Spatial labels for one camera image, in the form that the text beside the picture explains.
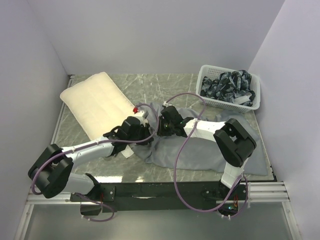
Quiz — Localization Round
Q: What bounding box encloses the cream white pillow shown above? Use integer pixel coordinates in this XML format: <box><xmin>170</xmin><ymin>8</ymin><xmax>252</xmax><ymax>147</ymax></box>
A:
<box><xmin>60</xmin><ymin>72</ymin><xmax>134</xmax><ymax>140</ymax></box>

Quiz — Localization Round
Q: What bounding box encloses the grey pillowcase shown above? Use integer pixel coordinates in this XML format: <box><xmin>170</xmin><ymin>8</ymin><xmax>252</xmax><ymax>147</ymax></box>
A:
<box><xmin>131</xmin><ymin>110</ymin><xmax>268</xmax><ymax>176</ymax></box>

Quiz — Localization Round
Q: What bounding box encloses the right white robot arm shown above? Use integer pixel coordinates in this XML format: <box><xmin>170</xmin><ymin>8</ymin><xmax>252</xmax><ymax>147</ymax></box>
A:
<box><xmin>157</xmin><ymin>105</ymin><xmax>257</xmax><ymax>200</ymax></box>

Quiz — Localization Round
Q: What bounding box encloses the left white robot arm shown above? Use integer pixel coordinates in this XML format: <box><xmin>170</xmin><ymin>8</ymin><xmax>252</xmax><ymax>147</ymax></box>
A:
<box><xmin>27</xmin><ymin>114</ymin><xmax>153</xmax><ymax>201</ymax></box>

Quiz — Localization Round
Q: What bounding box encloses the white plastic basket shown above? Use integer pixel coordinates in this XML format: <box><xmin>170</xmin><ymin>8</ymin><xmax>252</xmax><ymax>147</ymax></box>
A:
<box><xmin>196</xmin><ymin>65</ymin><xmax>261</xmax><ymax>113</ymax></box>

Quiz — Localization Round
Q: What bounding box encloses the dark patterned cloth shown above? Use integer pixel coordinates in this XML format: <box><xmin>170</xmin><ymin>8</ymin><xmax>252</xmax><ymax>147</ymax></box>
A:
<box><xmin>200</xmin><ymin>70</ymin><xmax>256</xmax><ymax>107</ymax></box>

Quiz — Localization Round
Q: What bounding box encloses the black base bar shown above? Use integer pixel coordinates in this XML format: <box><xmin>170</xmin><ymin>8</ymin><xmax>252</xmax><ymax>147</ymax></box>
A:
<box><xmin>70</xmin><ymin>181</ymin><xmax>248</xmax><ymax>217</ymax></box>

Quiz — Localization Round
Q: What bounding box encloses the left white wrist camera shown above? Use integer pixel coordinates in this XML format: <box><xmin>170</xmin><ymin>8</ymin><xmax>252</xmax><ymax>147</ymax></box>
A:
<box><xmin>133</xmin><ymin>107</ymin><xmax>149</xmax><ymax>125</ymax></box>

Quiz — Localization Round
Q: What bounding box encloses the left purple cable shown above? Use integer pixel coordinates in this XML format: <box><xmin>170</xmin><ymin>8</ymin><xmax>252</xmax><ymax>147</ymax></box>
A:
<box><xmin>31</xmin><ymin>103</ymin><xmax>161</xmax><ymax>223</ymax></box>

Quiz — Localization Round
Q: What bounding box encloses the purple cable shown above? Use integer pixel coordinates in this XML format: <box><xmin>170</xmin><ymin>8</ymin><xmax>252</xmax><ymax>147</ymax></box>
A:
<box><xmin>162</xmin><ymin>92</ymin><xmax>251</xmax><ymax>221</ymax></box>
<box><xmin>31</xmin><ymin>103</ymin><xmax>161</xmax><ymax>223</ymax></box>

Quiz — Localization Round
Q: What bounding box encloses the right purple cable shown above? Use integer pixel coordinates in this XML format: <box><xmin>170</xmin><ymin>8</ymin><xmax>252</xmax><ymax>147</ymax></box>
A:
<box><xmin>162</xmin><ymin>92</ymin><xmax>251</xmax><ymax>221</ymax></box>

